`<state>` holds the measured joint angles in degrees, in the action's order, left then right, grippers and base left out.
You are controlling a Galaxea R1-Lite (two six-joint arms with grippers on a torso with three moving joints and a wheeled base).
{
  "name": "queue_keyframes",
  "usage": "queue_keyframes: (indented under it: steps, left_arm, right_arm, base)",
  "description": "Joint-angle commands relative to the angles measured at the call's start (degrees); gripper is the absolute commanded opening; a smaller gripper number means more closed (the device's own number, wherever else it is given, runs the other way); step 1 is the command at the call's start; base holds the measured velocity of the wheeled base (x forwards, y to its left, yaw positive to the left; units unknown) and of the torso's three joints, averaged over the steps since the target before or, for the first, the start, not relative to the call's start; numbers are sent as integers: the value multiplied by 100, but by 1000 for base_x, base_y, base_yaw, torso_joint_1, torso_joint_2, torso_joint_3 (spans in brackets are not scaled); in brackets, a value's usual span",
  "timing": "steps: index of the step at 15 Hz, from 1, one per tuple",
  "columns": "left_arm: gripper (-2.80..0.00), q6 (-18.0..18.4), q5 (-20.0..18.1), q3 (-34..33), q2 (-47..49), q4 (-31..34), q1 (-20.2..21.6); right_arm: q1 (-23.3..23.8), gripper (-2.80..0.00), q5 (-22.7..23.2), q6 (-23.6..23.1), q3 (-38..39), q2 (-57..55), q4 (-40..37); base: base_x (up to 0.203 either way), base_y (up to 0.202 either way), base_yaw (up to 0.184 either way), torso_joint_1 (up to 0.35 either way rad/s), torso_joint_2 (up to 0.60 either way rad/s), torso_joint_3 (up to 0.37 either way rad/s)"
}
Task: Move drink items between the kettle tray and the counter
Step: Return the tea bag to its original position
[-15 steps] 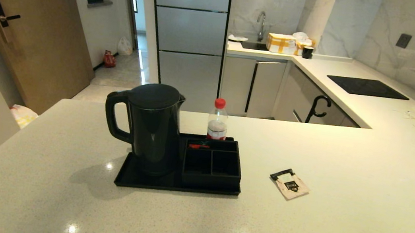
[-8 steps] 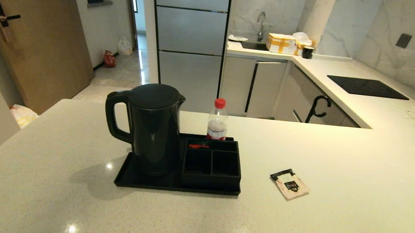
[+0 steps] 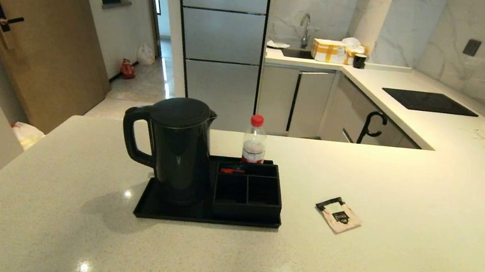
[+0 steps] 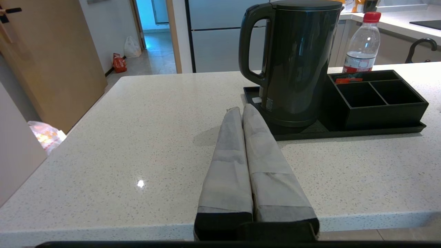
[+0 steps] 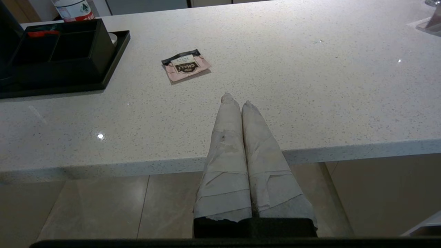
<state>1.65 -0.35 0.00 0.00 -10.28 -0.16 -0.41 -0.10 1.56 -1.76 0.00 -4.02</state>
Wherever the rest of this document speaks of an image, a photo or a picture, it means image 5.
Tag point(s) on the black compartment organizer box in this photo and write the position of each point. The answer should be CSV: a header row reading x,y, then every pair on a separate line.
x,y
69,72

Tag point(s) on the red sachet packet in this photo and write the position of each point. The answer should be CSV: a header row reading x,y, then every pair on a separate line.
x,y
43,33

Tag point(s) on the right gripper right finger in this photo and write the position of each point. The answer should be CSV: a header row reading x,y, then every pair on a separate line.
x,y
272,179

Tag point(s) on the black electric kettle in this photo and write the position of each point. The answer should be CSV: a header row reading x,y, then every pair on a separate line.
x,y
8,44

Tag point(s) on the black serving tray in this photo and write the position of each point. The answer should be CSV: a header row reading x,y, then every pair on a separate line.
x,y
113,62

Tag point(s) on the clear water bottle red cap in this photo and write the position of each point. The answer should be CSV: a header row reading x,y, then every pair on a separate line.
x,y
74,10

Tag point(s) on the beige tea bag sachet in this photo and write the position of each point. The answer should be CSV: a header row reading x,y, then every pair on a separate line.
x,y
186,67

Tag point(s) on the brown wooden door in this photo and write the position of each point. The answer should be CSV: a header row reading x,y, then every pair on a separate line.
x,y
26,10

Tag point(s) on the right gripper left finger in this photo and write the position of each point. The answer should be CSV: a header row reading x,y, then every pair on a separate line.
x,y
225,172

